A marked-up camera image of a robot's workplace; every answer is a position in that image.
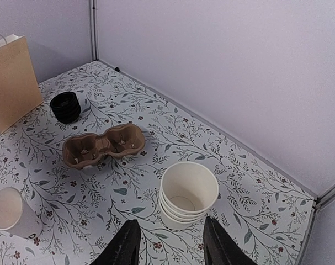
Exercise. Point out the floral patterned table mat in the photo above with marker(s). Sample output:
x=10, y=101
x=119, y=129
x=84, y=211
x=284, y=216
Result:
x=263, y=210

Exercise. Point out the brown paper bag white handles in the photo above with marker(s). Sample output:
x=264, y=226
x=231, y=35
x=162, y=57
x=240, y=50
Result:
x=19, y=90

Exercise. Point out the aluminium frame post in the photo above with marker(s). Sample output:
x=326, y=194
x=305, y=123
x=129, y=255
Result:
x=326, y=198
x=93, y=29

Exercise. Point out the white paper coffee cup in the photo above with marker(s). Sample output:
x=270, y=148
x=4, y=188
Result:
x=16, y=216

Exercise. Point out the stack of white paper cups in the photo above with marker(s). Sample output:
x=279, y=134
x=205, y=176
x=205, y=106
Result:
x=187, y=191

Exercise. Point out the stack of black cup lids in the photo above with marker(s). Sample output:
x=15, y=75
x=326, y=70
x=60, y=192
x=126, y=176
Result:
x=66, y=107

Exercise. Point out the left aluminium frame post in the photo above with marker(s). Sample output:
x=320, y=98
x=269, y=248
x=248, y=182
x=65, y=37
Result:
x=93, y=29

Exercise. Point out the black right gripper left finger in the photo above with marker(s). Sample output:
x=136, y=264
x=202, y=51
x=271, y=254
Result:
x=124, y=246

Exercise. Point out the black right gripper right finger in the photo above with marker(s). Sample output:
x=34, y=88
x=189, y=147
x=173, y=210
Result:
x=219, y=247

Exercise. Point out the brown cardboard cup carrier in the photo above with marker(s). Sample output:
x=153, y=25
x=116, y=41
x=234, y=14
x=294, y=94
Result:
x=88, y=149

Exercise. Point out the right aluminium frame post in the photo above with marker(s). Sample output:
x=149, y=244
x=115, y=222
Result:
x=326, y=198

